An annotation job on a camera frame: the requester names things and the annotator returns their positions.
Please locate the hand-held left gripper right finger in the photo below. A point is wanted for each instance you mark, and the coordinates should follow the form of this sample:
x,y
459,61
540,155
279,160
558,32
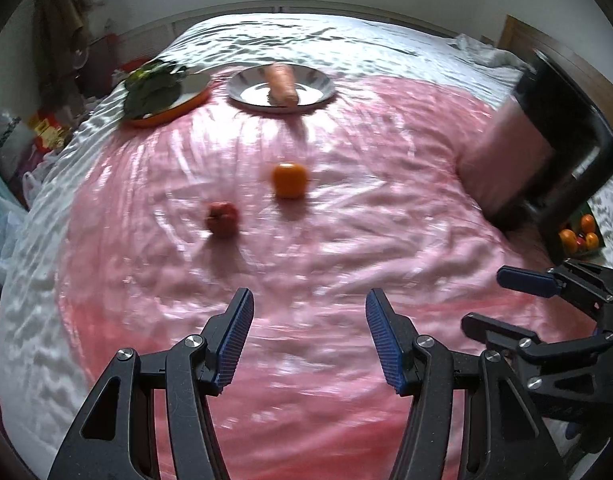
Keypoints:
x,y
386,345

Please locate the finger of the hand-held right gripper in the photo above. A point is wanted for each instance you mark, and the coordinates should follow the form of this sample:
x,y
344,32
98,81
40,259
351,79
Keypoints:
x,y
491,327
526,280

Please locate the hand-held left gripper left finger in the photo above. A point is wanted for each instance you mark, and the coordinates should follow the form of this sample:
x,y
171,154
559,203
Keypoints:
x,y
234,340

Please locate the red apple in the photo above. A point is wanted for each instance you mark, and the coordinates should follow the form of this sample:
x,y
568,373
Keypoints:
x,y
221,219
580,245

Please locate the green tray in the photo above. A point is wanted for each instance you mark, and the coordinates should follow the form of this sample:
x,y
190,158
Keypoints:
x,y
576,210

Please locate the large orange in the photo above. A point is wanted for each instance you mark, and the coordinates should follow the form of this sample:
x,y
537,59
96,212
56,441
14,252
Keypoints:
x,y
289,180

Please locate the dark wooden chair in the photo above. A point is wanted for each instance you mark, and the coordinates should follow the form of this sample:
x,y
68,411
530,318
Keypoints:
x,y
506,160

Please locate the orange rimmed plate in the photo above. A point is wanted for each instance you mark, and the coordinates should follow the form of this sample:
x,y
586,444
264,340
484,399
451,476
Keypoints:
x,y
186,102

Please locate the metal plate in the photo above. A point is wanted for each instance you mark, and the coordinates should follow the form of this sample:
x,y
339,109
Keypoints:
x,y
251,92

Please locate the white plastic bag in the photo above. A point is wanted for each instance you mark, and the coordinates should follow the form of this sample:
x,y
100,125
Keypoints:
x,y
36,180

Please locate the carrot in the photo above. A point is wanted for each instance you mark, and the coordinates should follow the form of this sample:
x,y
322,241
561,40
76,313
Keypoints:
x,y
281,85

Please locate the leafy greens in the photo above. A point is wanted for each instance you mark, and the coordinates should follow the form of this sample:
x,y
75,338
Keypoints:
x,y
151,90

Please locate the red and yellow box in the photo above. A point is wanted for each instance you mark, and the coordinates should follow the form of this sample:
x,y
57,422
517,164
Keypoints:
x,y
49,132

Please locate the grey bag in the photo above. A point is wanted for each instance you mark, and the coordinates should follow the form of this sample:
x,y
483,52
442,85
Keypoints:
x,y
6,135

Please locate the white bed blanket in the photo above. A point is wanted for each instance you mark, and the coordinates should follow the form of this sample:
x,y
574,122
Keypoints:
x,y
286,35

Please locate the dark red bag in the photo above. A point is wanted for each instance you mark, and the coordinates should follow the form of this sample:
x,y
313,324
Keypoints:
x,y
106,50

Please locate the wooden bed headboard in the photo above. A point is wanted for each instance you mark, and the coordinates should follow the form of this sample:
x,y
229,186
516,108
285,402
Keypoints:
x,y
156,25

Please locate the brown hanging clothes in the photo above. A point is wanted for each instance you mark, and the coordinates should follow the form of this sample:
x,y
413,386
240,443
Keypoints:
x,y
56,25

